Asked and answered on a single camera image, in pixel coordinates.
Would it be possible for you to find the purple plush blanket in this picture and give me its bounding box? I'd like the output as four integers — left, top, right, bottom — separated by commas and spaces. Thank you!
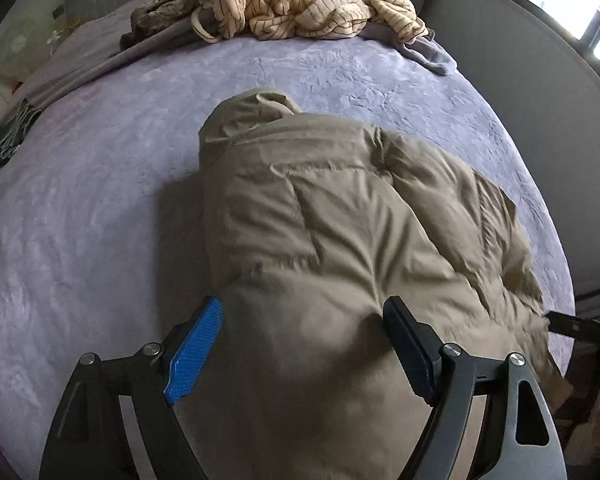
0, 35, 577, 466

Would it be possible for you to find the brown fuzzy cloth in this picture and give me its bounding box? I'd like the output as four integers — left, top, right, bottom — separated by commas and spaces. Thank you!
120, 0, 261, 51

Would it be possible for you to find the window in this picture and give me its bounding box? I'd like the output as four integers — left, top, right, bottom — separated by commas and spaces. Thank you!
460, 0, 600, 83

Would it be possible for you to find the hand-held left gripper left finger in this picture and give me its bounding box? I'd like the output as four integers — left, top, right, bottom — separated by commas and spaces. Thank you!
39, 296, 224, 480

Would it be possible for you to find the grey upholstered panel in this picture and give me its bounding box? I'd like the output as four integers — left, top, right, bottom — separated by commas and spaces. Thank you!
425, 0, 600, 306

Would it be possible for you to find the grey cloth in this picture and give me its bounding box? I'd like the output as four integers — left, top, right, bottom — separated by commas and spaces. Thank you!
17, 10, 458, 113

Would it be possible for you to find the striped beige garment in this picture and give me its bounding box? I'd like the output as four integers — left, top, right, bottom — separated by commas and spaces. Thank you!
190, 0, 431, 45

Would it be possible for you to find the white round fan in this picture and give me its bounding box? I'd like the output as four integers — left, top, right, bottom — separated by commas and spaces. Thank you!
0, 17, 58, 93

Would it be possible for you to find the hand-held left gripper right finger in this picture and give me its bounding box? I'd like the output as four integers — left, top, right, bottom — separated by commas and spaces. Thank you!
382, 296, 568, 480

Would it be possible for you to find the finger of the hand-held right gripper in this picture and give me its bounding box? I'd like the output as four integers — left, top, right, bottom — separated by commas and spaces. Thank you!
546, 311, 600, 347

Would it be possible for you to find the dark green garment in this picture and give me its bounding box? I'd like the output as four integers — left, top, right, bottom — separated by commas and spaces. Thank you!
0, 97, 43, 183

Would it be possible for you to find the beige puffer jacket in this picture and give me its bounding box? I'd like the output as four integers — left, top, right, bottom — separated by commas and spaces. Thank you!
175, 87, 573, 480

